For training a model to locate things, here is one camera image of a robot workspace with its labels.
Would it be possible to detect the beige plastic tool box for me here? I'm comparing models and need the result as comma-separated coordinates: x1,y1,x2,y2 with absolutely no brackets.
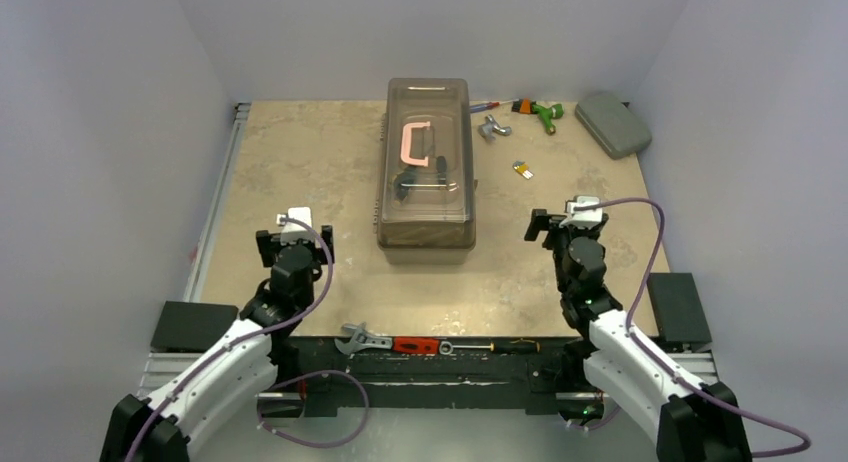
374,78,477,265

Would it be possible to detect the small black handled hammer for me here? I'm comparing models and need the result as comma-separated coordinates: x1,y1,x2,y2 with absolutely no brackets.
391,156,459,204

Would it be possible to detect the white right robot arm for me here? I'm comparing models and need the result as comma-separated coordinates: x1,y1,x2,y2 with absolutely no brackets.
524,200,753,461

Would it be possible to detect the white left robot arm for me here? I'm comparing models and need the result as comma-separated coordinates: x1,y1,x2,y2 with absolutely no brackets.
100,218,335,461

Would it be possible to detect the small yellow brush head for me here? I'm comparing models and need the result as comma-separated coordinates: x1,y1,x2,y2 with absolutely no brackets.
512,161,534,180

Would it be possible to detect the black orange screwdriver on base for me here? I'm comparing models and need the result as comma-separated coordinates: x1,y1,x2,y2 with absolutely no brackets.
451,339,541,354

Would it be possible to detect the green orange spray nozzle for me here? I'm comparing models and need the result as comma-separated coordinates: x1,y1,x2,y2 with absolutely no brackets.
511,98,565,135

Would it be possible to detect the black left corner block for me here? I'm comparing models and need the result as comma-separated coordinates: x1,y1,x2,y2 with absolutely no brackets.
150,301,238,353

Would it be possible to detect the black corner block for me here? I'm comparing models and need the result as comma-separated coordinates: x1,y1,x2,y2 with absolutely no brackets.
647,272,713,352
150,301,238,353

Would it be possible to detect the grey sharpening stone block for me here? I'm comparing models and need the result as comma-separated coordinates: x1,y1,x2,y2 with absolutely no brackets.
575,92,653,160

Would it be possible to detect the red blue small screwdriver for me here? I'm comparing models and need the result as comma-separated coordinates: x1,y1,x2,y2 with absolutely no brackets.
469,101,512,113

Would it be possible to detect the black right corner block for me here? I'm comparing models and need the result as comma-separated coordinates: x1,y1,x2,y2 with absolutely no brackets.
647,272,713,352

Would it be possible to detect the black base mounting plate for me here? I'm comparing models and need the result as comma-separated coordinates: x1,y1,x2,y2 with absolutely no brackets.
257,336,604,425

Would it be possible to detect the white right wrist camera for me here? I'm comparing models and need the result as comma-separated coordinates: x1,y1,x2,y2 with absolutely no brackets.
560,195,605,228

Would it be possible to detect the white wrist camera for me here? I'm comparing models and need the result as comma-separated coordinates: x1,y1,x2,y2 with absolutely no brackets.
276,207,315,243
560,195,605,228

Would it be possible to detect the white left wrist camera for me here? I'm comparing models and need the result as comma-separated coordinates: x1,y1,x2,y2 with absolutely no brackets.
276,207,315,243

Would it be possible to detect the red handled adjustable wrench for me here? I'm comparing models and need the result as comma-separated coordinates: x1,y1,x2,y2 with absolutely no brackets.
334,322,453,355

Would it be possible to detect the aluminium frame rail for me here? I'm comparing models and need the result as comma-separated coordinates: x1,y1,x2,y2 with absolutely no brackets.
137,352,720,395

